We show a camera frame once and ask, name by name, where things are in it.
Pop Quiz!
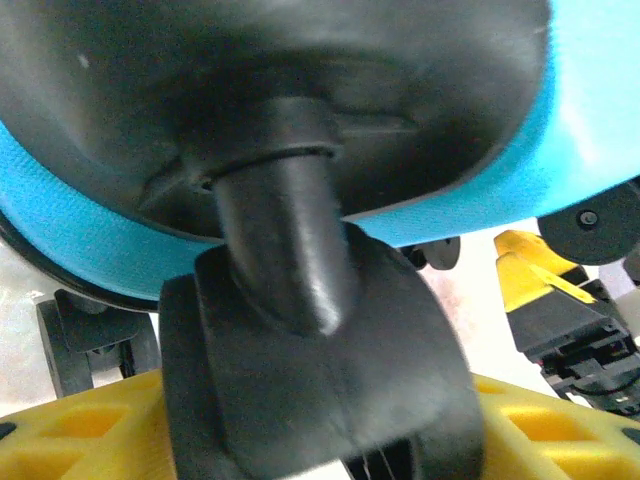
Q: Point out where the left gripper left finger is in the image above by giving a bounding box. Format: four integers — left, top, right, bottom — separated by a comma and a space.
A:
0, 369, 176, 480

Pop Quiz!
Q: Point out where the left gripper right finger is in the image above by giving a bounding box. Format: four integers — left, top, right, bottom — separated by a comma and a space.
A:
472, 374, 640, 480

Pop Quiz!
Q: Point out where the blue hard-shell suitcase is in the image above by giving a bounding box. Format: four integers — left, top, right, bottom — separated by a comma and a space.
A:
0, 0, 640, 480

